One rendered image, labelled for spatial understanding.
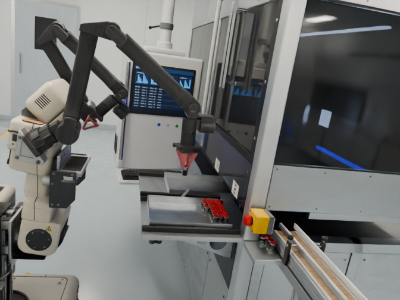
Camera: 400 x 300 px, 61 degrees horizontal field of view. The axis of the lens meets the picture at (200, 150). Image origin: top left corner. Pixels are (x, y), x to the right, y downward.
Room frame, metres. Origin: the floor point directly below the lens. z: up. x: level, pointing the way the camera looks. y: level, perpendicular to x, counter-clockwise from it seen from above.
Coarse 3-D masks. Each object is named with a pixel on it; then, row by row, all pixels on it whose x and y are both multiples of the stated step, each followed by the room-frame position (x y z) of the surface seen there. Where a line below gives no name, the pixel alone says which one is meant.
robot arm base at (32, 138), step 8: (40, 128) 1.17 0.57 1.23; (24, 136) 1.11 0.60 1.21; (32, 136) 1.14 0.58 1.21; (40, 136) 1.15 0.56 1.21; (48, 136) 1.15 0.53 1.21; (32, 144) 1.12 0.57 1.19; (40, 144) 1.14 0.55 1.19; (48, 144) 1.16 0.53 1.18; (32, 152) 1.12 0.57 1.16; (40, 152) 1.14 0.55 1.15
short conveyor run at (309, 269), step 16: (288, 240) 1.10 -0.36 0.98; (304, 240) 1.21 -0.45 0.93; (288, 256) 1.09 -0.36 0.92; (304, 256) 1.05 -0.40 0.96; (320, 256) 1.06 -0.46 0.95; (288, 272) 1.07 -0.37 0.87; (304, 272) 0.99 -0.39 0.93; (320, 272) 0.95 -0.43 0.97; (336, 272) 0.97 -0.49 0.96; (304, 288) 0.97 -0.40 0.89; (320, 288) 0.91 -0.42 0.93; (336, 288) 0.87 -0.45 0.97; (352, 288) 0.89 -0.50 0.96
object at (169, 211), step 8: (152, 200) 1.47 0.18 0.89; (160, 200) 1.48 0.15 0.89; (168, 200) 1.49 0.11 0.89; (176, 200) 1.50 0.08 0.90; (184, 200) 1.50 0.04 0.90; (192, 200) 1.51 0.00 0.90; (200, 200) 1.52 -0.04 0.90; (152, 208) 1.40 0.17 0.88; (160, 208) 1.41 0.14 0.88; (168, 208) 1.42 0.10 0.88; (176, 208) 1.44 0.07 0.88; (184, 208) 1.45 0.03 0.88; (192, 208) 1.46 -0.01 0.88; (200, 208) 1.47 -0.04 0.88; (152, 216) 1.33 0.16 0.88; (160, 216) 1.34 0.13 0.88; (168, 216) 1.35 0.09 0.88; (176, 216) 1.36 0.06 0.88; (184, 216) 1.37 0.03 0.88; (192, 216) 1.38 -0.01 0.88; (200, 216) 1.39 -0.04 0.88; (208, 216) 1.40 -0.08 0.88; (152, 224) 1.22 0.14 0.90; (160, 224) 1.23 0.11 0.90; (168, 224) 1.23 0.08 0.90; (176, 224) 1.24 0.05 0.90; (184, 224) 1.25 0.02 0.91; (192, 224) 1.25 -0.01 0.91; (200, 224) 1.26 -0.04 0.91; (208, 224) 1.27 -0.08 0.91; (216, 224) 1.27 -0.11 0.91; (224, 224) 1.28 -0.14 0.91; (232, 224) 1.29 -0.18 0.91
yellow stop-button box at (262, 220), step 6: (252, 210) 1.20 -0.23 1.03; (258, 210) 1.20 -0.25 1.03; (264, 210) 1.21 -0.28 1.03; (252, 216) 1.18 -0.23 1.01; (258, 216) 1.15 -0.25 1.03; (264, 216) 1.16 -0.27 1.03; (270, 216) 1.16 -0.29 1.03; (252, 222) 1.16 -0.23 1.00; (258, 222) 1.15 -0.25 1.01; (264, 222) 1.15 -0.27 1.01; (270, 222) 1.16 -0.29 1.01; (252, 228) 1.16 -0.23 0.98; (258, 228) 1.15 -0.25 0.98; (264, 228) 1.15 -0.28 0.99; (270, 228) 1.16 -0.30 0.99; (270, 234) 1.16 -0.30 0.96
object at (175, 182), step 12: (168, 180) 1.78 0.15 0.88; (180, 180) 1.81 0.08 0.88; (192, 180) 1.84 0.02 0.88; (204, 180) 1.87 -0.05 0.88; (216, 180) 1.89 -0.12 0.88; (168, 192) 1.58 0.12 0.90; (180, 192) 1.58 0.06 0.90; (192, 192) 1.60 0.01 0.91; (204, 192) 1.61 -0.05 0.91; (216, 192) 1.63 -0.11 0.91; (228, 192) 1.73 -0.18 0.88
